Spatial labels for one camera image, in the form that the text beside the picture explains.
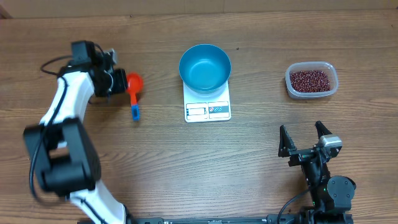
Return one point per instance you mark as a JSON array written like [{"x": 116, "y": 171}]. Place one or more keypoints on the blue bowl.
[{"x": 205, "y": 68}]

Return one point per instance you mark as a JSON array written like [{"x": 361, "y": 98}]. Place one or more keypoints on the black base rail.
[{"x": 270, "y": 219}]

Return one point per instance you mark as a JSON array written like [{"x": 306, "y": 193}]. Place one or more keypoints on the orange scoop blue handle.
[{"x": 135, "y": 85}]

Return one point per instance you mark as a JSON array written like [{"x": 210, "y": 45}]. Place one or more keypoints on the white digital kitchen scale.
[{"x": 206, "y": 107}]

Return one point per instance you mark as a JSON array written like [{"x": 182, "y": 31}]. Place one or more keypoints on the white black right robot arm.
[{"x": 331, "y": 195}]

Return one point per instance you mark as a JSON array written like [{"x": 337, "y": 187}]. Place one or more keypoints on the red beans in container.
[{"x": 310, "y": 81}]

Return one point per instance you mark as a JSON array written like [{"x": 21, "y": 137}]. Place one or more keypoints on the clear plastic container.
[{"x": 304, "y": 66}]

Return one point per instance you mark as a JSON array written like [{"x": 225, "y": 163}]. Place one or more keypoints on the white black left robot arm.
[{"x": 63, "y": 159}]

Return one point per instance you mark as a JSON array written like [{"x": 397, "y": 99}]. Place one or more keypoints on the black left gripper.
[{"x": 121, "y": 84}]

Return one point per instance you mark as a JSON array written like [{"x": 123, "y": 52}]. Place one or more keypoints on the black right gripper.
[{"x": 305, "y": 155}]

